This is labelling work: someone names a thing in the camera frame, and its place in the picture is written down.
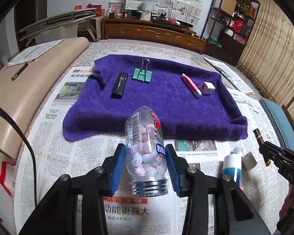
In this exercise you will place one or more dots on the white charger plug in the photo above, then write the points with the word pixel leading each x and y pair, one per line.
pixel 207 88

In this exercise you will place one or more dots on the newspaper on table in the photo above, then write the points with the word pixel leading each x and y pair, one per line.
pixel 54 156

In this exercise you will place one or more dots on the clear candy bottle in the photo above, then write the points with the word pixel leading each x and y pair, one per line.
pixel 146 159

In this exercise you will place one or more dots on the white tape roll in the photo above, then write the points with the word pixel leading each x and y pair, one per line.
pixel 249 161

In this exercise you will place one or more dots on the newspaper covered television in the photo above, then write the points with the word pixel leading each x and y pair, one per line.
pixel 186 11

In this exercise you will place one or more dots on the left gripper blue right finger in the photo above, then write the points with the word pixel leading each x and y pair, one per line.
pixel 191 183

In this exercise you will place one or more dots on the pink white pen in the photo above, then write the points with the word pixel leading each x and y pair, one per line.
pixel 191 85

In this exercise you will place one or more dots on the folded table stack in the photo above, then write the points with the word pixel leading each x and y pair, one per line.
pixel 59 20

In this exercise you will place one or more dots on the beige curtain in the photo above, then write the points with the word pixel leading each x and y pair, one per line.
pixel 268 57

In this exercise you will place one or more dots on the person's right hand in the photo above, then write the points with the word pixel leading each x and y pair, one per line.
pixel 286 214

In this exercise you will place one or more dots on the folded newspaper far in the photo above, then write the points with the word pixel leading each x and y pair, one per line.
pixel 231 76

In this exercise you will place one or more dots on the green binder clip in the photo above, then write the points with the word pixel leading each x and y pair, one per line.
pixel 143 74

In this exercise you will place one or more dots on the black gold lighter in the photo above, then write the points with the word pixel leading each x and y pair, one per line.
pixel 260 141

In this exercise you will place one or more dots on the wooden tv cabinet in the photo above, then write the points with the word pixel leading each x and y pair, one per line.
pixel 152 31

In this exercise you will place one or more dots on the blue white cream tube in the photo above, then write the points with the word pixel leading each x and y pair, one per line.
pixel 232 164

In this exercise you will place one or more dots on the dark wooden shelf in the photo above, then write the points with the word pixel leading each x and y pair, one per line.
pixel 228 27

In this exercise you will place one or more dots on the black pen on bench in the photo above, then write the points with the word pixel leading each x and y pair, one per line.
pixel 17 74

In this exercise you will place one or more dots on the paper sheet on bench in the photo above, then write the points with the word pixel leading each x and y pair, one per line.
pixel 33 53

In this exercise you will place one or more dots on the beige bench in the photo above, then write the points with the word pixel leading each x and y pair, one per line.
pixel 21 98

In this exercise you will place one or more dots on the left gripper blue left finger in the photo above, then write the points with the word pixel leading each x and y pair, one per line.
pixel 102 181

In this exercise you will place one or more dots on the purple towel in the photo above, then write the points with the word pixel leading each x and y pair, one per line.
pixel 181 114

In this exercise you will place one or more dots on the teal chair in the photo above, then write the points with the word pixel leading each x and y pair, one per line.
pixel 281 122

